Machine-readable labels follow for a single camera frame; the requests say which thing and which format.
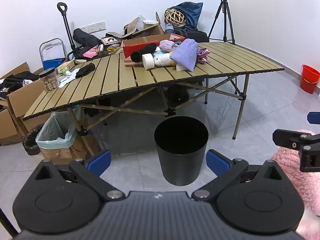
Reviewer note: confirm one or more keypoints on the open cardboard box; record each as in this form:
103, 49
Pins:
17, 68

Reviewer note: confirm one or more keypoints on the red cardboard box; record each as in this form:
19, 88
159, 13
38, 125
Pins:
130, 48

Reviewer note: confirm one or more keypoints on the small flat white box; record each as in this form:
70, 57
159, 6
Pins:
150, 22

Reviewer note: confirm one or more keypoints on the white paper leaflet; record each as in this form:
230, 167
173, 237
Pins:
71, 76

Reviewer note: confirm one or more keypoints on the torn cardboard box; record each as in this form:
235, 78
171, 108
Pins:
152, 31

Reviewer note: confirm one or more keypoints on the white bottle with red cap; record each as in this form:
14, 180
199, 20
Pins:
101, 47

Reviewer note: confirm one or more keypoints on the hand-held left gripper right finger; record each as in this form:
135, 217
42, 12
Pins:
217, 161

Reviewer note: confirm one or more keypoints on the purple knit cloth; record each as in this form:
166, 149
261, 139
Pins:
185, 55

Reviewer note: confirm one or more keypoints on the brown cardboard box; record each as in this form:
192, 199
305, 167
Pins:
7, 127

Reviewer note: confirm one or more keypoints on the black clothes pile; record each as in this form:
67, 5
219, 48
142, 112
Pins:
15, 81

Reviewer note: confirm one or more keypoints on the black rolled fabric bag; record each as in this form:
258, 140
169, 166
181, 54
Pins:
85, 37

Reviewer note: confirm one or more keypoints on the low cardboard box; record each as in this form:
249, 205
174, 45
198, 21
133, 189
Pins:
82, 146

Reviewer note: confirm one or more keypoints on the pink packet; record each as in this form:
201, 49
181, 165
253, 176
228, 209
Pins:
90, 53

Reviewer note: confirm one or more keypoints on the yellow green snack packet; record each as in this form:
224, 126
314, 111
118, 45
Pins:
112, 48

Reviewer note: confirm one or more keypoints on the pink fluffy rug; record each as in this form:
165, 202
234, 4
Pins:
307, 180

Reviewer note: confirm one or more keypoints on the blue water bottle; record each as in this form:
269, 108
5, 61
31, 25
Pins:
169, 28

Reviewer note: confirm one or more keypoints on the black round waste bin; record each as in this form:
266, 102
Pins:
181, 155

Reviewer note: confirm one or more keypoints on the wicker ball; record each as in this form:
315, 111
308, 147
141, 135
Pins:
175, 17

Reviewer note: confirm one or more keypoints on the white and yellow plush sheep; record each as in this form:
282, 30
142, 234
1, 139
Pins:
162, 60

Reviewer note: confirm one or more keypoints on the white wall socket strip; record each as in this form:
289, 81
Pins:
93, 27

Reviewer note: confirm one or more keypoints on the beige felt slipper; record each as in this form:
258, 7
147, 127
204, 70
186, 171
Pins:
132, 26

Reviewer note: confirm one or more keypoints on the light purple plush toy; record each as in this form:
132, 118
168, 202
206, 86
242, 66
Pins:
167, 45

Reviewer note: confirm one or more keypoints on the black wagon wheel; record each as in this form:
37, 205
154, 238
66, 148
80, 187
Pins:
178, 96

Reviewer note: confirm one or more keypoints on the tan slatted folding table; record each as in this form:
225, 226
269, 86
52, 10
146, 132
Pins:
112, 80

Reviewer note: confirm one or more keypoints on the blue plastic box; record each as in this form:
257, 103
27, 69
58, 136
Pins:
53, 63

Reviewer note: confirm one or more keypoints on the small white product box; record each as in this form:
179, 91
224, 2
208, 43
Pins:
110, 40

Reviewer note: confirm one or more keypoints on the beige folding wagon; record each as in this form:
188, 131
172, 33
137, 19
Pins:
80, 53

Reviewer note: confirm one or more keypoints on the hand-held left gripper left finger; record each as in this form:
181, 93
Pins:
100, 161

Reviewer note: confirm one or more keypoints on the pink satin scrunchie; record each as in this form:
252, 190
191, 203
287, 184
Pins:
203, 56

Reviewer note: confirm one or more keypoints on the short black sock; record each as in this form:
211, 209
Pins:
85, 71

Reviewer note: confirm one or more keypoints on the yellow carton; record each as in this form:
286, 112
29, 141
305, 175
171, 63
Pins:
65, 66

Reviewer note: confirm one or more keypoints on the large cardboard box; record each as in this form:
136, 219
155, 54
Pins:
22, 100

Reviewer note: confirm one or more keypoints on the long black sock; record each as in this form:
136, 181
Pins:
142, 53

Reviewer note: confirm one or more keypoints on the black tripod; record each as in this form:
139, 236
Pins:
224, 17

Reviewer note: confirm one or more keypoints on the dark blue cushion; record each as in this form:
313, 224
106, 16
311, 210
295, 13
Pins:
192, 13

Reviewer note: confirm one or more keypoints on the red bucket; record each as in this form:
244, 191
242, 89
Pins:
310, 80

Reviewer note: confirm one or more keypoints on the dark mesh bin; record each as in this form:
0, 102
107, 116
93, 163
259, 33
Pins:
30, 142

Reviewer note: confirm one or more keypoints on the white foam roll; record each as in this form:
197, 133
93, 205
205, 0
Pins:
148, 61

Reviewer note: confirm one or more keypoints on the clear jar with black lid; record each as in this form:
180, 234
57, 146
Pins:
48, 81

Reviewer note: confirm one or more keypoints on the pink sponge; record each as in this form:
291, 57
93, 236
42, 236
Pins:
131, 64

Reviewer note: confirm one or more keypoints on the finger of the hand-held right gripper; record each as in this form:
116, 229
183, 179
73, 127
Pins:
314, 118
287, 138

